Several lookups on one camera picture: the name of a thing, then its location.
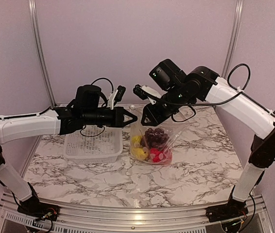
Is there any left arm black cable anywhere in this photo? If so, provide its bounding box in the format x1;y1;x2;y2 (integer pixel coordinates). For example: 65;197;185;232
79;77;115;138

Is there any clear zip top bag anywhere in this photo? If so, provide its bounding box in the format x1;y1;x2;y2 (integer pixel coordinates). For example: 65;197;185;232
129;104;184;166

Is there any white plastic basket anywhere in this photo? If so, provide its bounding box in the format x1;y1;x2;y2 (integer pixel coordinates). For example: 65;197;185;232
64;126;123;164

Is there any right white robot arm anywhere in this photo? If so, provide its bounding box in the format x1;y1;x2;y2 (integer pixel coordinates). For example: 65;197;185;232
134;60;275;217

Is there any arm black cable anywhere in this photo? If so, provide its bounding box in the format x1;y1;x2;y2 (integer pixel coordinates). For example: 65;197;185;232
79;77;115;138
227;64;275;162

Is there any front aluminium frame rail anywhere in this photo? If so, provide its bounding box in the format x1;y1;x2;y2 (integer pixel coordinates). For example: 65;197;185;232
0;193;274;233

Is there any red toy bell pepper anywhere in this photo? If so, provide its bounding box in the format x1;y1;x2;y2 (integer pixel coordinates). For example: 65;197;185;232
149;148;166;163

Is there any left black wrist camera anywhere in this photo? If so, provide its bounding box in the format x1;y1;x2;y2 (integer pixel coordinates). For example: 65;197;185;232
74;84;105;110

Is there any aluminium frame post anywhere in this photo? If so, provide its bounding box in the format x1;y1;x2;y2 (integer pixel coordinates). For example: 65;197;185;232
222;0;244;78
28;0;56;107

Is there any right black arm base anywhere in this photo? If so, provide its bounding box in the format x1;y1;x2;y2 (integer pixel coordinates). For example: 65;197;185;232
206;192;249;222

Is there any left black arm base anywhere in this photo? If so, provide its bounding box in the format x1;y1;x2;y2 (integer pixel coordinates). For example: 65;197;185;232
17;183;60;221

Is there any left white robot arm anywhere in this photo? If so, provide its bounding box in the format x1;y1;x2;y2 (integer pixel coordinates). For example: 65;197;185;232
0;107;138;216

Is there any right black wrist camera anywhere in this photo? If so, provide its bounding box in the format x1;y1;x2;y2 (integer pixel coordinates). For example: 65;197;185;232
149;59;187;91

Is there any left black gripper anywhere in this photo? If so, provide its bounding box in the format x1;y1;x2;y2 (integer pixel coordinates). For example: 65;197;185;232
83;106;138;127

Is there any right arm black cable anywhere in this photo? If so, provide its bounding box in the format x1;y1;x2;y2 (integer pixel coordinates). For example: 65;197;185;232
227;64;275;162

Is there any purple toy grape bunch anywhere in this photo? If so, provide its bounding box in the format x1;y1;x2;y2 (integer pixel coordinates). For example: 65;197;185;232
141;128;170;150

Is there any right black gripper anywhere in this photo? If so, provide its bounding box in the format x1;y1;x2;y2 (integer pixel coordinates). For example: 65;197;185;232
141;84;191;126

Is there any left aluminium frame post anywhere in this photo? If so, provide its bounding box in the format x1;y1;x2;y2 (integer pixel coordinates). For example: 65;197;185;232
28;0;56;107

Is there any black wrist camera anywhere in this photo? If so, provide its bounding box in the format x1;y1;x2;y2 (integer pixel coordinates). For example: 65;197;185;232
149;59;187;91
74;84;105;110

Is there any yellow toy banana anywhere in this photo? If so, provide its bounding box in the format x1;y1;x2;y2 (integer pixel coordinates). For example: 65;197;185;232
131;148;149;161

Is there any right aluminium frame post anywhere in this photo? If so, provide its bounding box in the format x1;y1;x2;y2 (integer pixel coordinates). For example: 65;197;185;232
222;0;244;78

